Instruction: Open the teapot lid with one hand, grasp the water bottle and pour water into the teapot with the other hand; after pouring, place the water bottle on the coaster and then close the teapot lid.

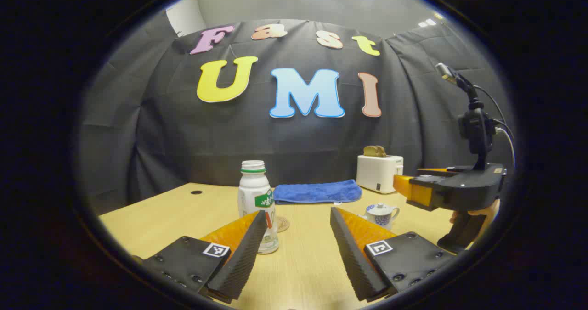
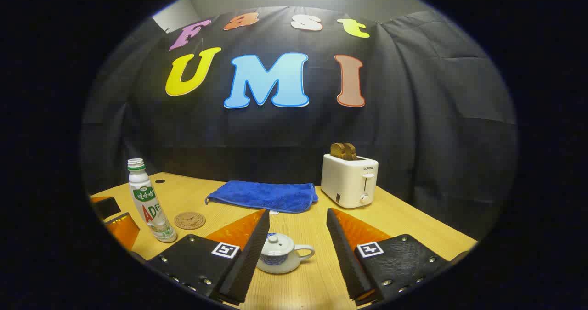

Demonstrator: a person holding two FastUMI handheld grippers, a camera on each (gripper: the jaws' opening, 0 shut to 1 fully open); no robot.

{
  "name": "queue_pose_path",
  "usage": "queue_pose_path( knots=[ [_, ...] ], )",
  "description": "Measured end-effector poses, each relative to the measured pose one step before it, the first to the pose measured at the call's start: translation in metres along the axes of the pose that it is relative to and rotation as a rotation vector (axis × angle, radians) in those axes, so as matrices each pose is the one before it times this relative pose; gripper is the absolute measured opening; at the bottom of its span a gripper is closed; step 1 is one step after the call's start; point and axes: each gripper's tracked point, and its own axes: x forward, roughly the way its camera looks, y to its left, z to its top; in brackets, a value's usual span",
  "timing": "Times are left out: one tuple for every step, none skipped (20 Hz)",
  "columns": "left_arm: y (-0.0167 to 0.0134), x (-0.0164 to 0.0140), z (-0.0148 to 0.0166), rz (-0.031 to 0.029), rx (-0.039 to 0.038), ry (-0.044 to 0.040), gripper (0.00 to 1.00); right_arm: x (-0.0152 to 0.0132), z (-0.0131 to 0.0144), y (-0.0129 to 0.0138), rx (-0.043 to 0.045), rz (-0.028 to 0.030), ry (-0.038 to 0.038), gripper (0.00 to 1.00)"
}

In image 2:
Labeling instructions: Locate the white green label water bottle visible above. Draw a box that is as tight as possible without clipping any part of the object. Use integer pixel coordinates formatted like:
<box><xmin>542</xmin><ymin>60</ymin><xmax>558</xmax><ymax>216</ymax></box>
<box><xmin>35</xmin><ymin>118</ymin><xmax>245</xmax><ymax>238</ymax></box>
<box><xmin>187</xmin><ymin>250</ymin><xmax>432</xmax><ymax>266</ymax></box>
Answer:
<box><xmin>127</xmin><ymin>158</ymin><xmax>178</xmax><ymax>243</ymax></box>

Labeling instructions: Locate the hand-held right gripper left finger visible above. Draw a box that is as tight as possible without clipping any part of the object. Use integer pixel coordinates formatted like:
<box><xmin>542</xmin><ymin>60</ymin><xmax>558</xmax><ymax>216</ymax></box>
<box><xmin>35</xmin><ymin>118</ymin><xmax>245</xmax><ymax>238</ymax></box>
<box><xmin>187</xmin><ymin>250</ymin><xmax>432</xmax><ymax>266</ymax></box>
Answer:
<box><xmin>145</xmin><ymin>208</ymin><xmax>271</xmax><ymax>306</ymax></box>

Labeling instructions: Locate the white toaster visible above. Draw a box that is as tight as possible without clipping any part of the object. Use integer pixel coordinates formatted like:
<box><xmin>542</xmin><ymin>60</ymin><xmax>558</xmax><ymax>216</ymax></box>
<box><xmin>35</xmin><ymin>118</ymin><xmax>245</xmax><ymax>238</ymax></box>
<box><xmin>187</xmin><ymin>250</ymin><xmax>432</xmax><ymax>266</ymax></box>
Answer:
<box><xmin>321</xmin><ymin>153</ymin><xmax>380</xmax><ymax>209</ymax></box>

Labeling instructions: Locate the round brown coaster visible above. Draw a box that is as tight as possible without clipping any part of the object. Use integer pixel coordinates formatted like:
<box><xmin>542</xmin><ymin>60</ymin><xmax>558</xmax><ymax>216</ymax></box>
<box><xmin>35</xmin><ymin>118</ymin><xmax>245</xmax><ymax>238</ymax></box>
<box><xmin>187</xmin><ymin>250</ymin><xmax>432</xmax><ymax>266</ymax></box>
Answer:
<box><xmin>174</xmin><ymin>211</ymin><xmax>206</xmax><ymax>230</ymax></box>

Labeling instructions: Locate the blue towel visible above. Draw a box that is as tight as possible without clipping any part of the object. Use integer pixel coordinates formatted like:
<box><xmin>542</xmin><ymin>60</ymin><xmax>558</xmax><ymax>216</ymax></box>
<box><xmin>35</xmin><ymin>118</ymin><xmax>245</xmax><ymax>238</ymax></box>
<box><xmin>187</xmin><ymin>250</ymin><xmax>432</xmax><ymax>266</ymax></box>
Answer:
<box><xmin>205</xmin><ymin>180</ymin><xmax>319</xmax><ymax>214</ymax></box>

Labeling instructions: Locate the white blue patterned teacup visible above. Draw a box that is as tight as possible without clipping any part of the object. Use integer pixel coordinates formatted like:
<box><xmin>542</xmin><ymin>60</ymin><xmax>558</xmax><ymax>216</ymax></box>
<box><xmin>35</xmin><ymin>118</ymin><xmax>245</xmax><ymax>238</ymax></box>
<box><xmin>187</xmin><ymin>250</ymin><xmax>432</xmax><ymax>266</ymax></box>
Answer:
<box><xmin>256</xmin><ymin>233</ymin><xmax>316</xmax><ymax>274</ymax></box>

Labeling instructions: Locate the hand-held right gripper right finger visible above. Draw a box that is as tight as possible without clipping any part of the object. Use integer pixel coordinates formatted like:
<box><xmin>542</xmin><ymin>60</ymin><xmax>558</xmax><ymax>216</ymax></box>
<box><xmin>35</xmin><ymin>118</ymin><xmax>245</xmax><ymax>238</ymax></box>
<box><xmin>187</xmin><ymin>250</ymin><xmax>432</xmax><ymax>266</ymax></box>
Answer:
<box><xmin>326</xmin><ymin>208</ymin><xmax>454</xmax><ymax>307</ymax></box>

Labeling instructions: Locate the black backdrop cloth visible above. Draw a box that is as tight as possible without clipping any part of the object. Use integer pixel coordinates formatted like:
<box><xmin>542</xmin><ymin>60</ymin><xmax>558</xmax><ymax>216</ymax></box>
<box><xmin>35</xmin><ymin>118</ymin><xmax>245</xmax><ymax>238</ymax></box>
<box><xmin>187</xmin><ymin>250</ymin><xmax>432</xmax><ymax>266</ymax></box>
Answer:
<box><xmin>80</xmin><ymin>7</ymin><xmax>520</xmax><ymax>242</ymax></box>

